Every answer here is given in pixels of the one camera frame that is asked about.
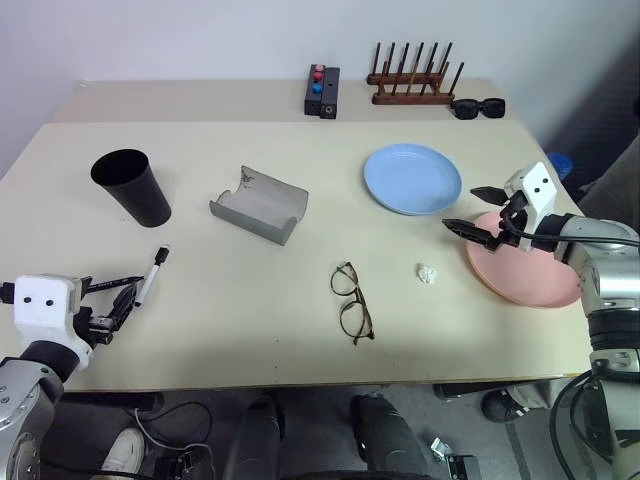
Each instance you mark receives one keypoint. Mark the plain black box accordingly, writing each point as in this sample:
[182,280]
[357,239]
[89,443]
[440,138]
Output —
[330,97]

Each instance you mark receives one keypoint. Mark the white marker with black cap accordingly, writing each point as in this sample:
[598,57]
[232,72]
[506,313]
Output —
[150,277]

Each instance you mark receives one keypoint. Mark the tortoiseshell eyeglasses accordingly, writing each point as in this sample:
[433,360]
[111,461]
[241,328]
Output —
[356,302]

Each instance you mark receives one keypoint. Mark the brown wooden peg rack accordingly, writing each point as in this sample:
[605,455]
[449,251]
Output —
[412,90]

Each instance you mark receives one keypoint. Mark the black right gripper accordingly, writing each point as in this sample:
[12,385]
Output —
[515,220]

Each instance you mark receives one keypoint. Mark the black device on floor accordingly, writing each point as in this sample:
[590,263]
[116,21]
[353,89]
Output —
[185,462]

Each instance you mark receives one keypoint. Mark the black pen with white print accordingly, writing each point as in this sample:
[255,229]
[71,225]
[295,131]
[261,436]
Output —
[112,285]

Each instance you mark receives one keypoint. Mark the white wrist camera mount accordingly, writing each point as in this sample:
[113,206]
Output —
[537,192]
[42,310]

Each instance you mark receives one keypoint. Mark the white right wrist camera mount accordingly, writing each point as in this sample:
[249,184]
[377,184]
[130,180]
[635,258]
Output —
[537,192]

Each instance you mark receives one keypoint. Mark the blue round object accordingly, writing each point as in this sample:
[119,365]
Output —
[561,164]

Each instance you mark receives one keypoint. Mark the white sneaker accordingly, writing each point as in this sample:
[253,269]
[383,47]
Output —
[122,450]

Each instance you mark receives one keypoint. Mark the black bar under table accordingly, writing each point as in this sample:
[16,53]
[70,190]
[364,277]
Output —
[115,401]

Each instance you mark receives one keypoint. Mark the crumpled white paper ball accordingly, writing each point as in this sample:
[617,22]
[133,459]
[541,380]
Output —
[426,274]

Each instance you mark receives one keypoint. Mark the black box with coloured buttons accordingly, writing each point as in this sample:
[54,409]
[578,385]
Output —
[315,92]

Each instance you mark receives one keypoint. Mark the person in dark trousers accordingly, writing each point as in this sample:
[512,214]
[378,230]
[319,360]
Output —
[615,185]

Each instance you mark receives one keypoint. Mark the black sunglasses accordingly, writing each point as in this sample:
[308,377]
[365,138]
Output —
[479,108]

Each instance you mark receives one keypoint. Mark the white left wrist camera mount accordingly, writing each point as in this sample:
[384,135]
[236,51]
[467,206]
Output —
[42,310]

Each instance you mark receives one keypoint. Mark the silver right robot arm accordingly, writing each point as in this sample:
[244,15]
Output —
[607,280]

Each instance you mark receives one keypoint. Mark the grey open glasses case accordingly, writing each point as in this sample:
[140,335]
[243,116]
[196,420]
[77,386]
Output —
[260,207]

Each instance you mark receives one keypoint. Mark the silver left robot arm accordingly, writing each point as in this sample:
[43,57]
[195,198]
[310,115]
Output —
[22,400]

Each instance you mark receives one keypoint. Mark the dark rounded shape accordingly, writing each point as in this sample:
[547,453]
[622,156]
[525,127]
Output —
[387,440]
[255,440]

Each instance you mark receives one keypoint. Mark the metal bracket on floor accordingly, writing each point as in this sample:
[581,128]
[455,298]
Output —
[457,462]

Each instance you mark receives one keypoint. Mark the pink plate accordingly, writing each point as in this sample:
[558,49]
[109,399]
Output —
[530,275]

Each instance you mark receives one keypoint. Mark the black sneaker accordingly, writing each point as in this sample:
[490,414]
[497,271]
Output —
[502,406]

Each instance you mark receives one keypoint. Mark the black plastic cup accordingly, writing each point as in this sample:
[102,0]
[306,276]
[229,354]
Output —
[137,200]

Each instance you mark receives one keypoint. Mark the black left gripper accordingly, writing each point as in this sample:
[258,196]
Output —
[99,326]

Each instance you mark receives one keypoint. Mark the blue plate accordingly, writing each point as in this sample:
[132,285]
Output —
[412,179]

